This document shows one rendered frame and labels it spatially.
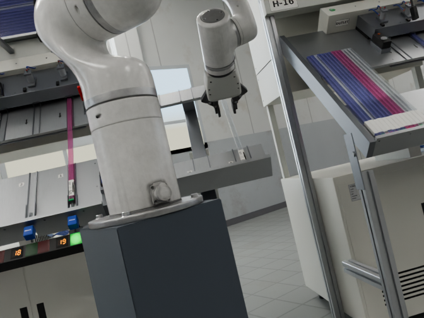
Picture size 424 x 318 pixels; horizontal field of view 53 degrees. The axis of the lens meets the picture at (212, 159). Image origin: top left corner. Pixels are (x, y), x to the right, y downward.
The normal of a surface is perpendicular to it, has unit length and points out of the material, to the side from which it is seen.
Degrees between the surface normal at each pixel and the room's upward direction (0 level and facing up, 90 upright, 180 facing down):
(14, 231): 136
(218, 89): 143
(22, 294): 90
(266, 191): 90
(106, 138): 90
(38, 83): 47
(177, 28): 90
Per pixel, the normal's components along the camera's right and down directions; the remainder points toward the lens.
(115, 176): -0.40, 0.07
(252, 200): 0.54, -0.14
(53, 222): 0.26, 0.66
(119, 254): -0.80, 0.18
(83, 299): 0.13, -0.05
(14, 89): -0.06, -0.71
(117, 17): -0.01, 0.90
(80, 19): -0.25, 0.63
